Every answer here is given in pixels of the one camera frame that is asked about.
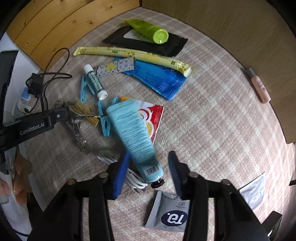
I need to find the white usb cable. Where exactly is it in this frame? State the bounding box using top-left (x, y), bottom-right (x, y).
top-left (97, 150), bottom-right (149, 194)

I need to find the metal clip left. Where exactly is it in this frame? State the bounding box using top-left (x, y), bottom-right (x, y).
top-left (54, 100), bottom-right (100, 154)

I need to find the black cable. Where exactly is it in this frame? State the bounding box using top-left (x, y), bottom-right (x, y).
top-left (25, 47), bottom-right (73, 114)

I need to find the blue foil packet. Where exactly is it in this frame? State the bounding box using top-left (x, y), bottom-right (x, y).
top-left (114, 57), bottom-right (187, 101)

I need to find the grey sachet with logo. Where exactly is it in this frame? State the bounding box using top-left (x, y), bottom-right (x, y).
top-left (145, 191), bottom-right (190, 232)

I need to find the plaid table mat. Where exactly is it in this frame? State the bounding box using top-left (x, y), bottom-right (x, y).
top-left (25, 8), bottom-right (295, 240)

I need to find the person hand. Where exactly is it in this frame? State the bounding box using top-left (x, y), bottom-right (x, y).
top-left (13, 149), bottom-right (32, 205)

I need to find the red white snack packet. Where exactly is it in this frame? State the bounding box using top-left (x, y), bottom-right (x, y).
top-left (134, 99), bottom-right (164, 142)

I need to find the pink small bottle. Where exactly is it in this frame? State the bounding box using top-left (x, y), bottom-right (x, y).
top-left (246, 68), bottom-right (271, 104)

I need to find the black wipes pack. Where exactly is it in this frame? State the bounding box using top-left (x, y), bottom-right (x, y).
top-left (102, 26), bottom-right (188, 57)

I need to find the light blue cream tube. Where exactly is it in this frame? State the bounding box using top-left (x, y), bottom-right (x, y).
top-left (106, 99), bottom-right (165, 189)

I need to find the grey foil sachet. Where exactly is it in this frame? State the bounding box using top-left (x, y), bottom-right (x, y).
top-left (239, 172), bottom-right (265, 210)

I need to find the black charger plug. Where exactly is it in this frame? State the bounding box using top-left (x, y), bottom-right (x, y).
top-left (28, 73), bottom-right (44, 98)

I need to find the wooden clothespin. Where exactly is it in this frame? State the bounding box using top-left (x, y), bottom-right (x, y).
top-left (74, 101), bottom-right (99, 127)

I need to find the green tube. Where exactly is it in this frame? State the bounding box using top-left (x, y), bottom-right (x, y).
top-left (125, 19), bottom-right (169, 44)

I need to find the wooden board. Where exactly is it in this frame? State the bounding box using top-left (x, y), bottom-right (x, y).
top-left (6, 0), bottom-right (140, 69)

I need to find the blue plastic clip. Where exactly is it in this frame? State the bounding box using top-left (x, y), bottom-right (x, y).
top-left (80, 75), bottom-right (95, 103)
top-left (97, 100), bottom-right (112, 137)

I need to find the green white lip balm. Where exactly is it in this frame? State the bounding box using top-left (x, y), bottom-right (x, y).
top-left (83, 64), bottom-right (108, 100)

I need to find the white power strip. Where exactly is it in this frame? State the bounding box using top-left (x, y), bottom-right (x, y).
top-left (17, 87), bottom-right (35, 114)

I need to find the long yellow tea stick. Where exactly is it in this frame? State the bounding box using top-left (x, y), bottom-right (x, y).
top-left (73, 47), bottom-right (194, 78)

